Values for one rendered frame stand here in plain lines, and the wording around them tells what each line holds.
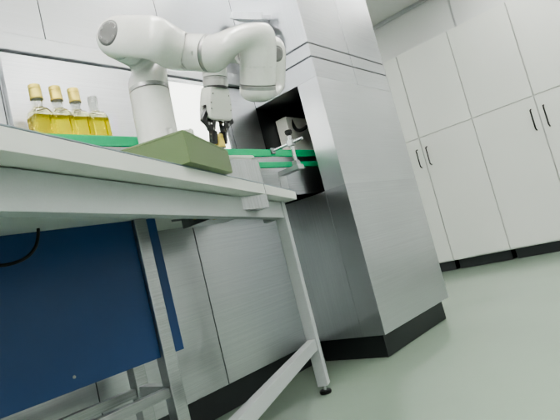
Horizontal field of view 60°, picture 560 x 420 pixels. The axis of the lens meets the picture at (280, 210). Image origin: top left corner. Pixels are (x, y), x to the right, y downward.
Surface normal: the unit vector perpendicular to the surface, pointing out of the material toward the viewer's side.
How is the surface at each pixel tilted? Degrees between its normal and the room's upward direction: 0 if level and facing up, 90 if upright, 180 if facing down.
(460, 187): 90
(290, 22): 90
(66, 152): 90
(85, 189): 90
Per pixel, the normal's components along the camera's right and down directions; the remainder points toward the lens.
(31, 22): 0.73, -0.25
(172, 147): -0.29, -0.02
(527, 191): -0.64, 0.08
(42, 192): 0.93, -0.26
